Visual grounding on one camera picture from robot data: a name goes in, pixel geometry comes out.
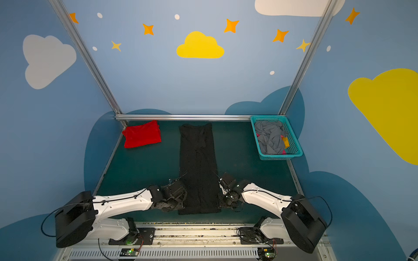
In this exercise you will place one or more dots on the aluminium corner post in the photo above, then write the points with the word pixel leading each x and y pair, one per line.
pixel 75 36
pixel 309 54

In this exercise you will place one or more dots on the left aluminium corner post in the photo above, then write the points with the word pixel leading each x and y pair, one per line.
pixel 75 36

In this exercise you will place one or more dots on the left side floor rail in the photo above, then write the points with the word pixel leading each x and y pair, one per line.
pixel 107 164

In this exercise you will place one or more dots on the right aluminium corner post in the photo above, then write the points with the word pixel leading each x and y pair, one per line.
pixel 309 54

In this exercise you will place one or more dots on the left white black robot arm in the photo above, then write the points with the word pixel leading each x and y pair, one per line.
pixel 94 217

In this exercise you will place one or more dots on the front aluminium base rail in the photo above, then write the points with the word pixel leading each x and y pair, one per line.
pixel 193 242

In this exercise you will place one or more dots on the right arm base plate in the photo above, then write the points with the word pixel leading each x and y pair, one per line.
pixel 253 235

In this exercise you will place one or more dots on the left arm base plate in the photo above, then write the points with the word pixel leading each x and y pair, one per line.
pixel 136 236

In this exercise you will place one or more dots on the right side floor rail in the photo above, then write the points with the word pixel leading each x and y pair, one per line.
pixel 294 177

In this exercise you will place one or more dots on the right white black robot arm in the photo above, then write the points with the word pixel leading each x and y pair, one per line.
pixel 297 220

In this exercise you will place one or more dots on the black printed t shirt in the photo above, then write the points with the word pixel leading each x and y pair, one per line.
pixel 198 170

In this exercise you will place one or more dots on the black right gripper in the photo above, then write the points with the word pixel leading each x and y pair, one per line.
pixel 225 196

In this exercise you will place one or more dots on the yellow garment in basket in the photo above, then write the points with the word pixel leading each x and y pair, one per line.
pixel 286 142

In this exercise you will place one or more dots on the right green circuit board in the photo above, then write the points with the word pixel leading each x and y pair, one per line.
pixel 266 254

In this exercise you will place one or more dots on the floor rail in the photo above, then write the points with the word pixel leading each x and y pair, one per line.
pixel 107 164
pixel 294 177

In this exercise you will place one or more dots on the red folded t shirt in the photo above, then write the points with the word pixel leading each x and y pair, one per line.
pixel 146 134

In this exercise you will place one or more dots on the horizontal aluminium frame rail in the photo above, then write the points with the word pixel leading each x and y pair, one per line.
pixel 169 117

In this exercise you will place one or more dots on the left green circuit board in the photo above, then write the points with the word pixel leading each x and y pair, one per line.
pixel 130 252

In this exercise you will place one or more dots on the teal plastic basket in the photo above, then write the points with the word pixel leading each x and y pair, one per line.
pixel 291 152

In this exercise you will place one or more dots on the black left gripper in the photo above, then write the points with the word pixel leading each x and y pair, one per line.
pixel 179 195

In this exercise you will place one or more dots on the grey t shirt in basket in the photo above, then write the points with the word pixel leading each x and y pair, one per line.
pixel 269 135

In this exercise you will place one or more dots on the green circuit board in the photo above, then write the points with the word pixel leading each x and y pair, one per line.
pixel 266 254
pixel 130 252

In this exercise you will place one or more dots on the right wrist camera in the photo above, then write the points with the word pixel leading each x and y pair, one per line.
pixel 227 182

